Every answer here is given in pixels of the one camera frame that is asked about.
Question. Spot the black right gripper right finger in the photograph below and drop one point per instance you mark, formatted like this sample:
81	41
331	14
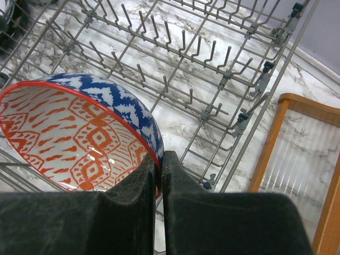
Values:
201	222

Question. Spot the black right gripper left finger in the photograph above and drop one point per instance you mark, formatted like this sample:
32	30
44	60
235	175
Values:
118	221

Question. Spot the red patterned bowl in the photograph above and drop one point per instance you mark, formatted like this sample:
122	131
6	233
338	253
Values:
81	131

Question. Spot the wooden dish drying rack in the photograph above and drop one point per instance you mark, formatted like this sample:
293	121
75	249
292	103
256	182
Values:
300	159

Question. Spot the dark green mug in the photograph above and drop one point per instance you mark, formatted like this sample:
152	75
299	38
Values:
11	15

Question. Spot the grey wire dish rack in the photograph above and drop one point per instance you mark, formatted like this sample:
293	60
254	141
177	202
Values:
209	71

